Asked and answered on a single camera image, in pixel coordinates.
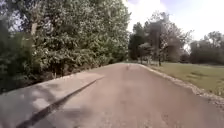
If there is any clump of dark trees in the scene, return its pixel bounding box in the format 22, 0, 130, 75
127, 11, 194, 67

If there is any pale gravel strip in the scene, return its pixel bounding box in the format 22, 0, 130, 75
137, 63, 224, 109

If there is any grey asphalt path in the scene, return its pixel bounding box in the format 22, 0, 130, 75
0, 62, 224, 128

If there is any dense wood of green trees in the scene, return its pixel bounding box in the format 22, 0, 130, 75
0, 0, 132, 94

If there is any distant row of trees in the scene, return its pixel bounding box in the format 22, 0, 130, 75
188, 30, 224, 66

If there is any grass field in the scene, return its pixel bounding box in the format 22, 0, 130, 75
146, 61, 224, 98

